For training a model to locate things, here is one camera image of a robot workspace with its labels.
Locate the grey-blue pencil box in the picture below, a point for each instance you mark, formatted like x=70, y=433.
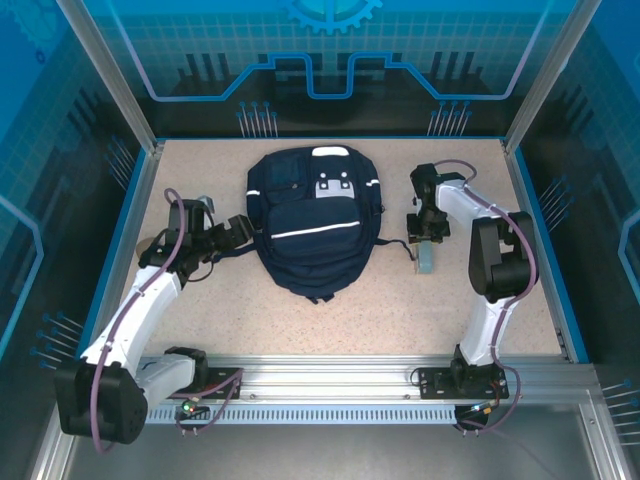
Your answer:
x=425, y=262

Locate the tan fabric pencil case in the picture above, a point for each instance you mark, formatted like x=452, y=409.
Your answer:
x=144, y=246

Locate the navy blue backpack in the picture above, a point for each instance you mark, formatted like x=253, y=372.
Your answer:
x=310, y=250

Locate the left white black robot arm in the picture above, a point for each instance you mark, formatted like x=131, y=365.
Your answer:
x=145, y=300

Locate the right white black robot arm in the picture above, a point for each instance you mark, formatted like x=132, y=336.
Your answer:
x=480, y=330

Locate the blue table edge strip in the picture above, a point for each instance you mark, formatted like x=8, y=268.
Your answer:
x=533, y=200
x=131, y=200

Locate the blue printed side panel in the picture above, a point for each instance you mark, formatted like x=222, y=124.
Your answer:
x=40, y=150
x=600, y=150

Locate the blue printed panel with gear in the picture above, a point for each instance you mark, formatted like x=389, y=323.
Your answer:
x=200, y=40

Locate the steel sheet shelf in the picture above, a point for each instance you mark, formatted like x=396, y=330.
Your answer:
x=325, y=455

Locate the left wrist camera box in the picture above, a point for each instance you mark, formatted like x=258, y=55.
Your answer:
x=190, y=215

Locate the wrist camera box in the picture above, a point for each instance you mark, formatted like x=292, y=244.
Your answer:
x=425, y=172
x=190, y=215

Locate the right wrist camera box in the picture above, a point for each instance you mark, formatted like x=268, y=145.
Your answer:
x=425, y=172

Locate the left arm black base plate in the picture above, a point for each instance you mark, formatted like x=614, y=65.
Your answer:
x=212, y=374

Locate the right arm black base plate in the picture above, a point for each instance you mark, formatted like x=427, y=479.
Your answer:
x=432, y=382

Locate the aluminium frame rail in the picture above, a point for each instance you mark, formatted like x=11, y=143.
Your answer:
x=325, y=375

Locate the aluminium frame post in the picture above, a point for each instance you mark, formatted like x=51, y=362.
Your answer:
x=113, y=75
x=550, y=75

